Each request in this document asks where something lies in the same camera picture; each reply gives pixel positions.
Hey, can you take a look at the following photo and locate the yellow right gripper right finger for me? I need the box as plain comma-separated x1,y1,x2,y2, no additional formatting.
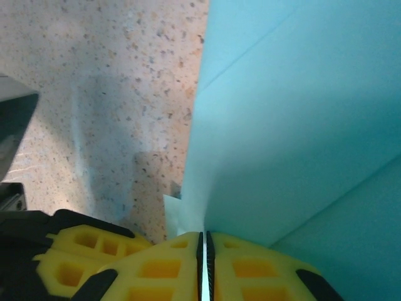
206,231,343,301

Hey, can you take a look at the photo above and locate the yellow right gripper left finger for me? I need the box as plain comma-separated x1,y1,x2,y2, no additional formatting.
75,231,206,301

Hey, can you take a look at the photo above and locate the teal paper sheet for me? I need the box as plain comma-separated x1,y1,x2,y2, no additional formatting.
163,0,401,301

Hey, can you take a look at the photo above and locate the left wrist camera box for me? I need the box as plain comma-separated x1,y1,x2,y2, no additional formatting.
0,73,40,211

